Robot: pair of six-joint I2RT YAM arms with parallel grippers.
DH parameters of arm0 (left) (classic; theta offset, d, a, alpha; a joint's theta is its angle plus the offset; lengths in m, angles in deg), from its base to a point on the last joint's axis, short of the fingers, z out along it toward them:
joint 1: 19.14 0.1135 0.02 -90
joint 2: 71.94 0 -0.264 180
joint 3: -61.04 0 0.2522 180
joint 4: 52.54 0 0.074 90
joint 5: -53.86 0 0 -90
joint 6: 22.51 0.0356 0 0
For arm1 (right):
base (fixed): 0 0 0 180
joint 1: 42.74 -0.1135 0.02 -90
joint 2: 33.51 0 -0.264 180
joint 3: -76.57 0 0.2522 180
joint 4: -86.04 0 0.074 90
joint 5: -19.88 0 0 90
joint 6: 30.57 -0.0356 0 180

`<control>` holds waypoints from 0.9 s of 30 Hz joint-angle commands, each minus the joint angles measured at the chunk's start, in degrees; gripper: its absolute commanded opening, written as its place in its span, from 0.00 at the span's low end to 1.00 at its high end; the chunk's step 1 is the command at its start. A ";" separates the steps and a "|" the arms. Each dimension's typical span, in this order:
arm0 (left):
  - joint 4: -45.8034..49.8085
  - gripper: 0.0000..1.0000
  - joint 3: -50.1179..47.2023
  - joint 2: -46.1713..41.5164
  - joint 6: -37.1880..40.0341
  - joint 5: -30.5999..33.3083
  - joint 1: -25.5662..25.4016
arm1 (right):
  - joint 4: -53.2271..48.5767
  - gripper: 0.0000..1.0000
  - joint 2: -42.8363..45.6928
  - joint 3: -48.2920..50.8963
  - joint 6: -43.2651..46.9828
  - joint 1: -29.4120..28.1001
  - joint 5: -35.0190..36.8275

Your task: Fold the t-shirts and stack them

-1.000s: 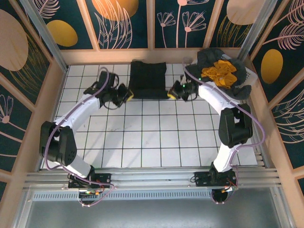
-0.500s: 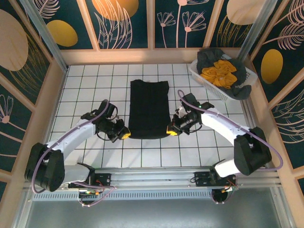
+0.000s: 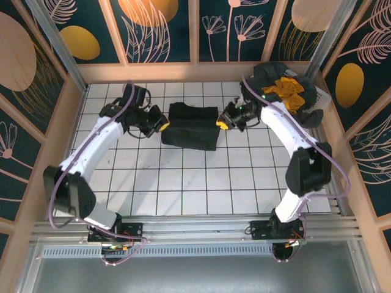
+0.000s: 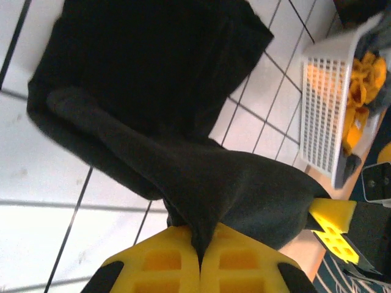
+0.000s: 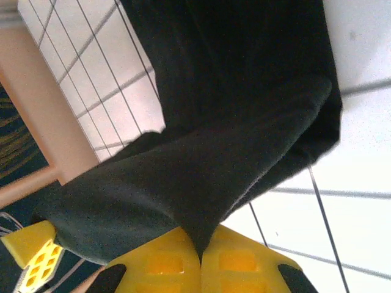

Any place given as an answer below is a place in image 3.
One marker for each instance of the aluminium corner post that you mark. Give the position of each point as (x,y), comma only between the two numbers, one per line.
(330,36)
(61,49)

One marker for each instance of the aluminium rail frame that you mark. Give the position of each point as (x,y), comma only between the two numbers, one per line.
(195,227)

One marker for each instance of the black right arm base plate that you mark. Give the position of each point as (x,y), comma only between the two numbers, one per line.
(259,229)

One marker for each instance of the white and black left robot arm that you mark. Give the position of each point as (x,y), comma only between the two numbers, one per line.
(91,146)

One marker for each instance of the grey metal sheet tray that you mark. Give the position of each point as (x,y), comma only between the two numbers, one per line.
(195,274)

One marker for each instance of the black t-shirt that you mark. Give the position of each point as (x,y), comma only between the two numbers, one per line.
(191,128)

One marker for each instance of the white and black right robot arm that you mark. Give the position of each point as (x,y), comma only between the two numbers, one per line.
(284,131)

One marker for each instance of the white laundry basket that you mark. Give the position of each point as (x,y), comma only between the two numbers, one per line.
(308,117)

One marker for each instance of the yellow t-shirt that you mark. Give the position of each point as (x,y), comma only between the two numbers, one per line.
(293,90)

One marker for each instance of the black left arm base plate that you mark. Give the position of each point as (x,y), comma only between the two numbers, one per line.
(131,229)

